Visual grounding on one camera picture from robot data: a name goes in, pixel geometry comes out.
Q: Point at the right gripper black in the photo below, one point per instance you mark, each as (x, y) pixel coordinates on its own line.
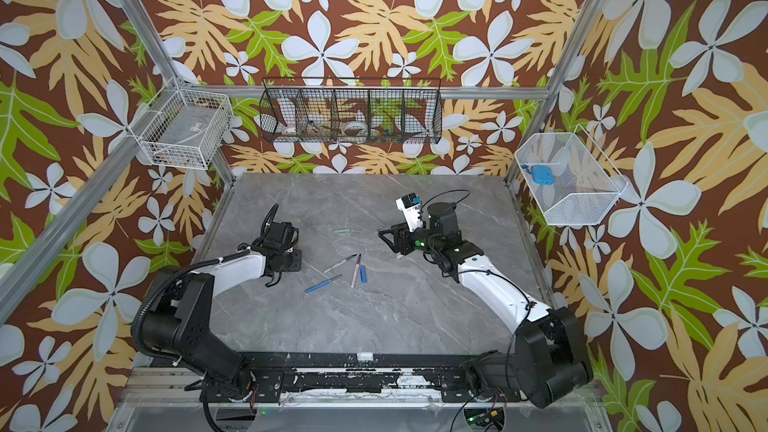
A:
(398, 237)

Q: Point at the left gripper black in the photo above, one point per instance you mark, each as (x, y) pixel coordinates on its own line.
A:
(298, 258)

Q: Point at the pink pen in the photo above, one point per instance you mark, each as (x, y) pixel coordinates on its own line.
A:
(356, 271)

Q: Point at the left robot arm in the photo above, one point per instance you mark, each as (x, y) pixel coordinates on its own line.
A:
(173, 321)

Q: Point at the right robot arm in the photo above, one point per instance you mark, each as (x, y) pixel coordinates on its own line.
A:
(546, 358)

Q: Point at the green pen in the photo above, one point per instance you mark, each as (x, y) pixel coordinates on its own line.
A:
(339, 263)

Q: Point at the blue pen cap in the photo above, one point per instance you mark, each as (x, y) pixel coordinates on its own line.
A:
(362, 274)

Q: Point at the blue pen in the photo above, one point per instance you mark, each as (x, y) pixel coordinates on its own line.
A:
(323, 284)

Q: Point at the blue object in basket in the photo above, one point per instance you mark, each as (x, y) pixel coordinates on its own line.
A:
(541, 175)

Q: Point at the white mesh basket right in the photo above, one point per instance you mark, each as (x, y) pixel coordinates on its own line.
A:
(587, 182)

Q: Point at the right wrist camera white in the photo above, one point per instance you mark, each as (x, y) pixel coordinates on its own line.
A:
(410, 206)

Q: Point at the black wire basket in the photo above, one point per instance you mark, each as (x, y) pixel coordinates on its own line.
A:
(354, 110)

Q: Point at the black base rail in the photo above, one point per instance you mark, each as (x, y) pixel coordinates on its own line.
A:
(274, 376)

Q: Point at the white wire basket left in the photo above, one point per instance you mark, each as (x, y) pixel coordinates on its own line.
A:
(183, 127)

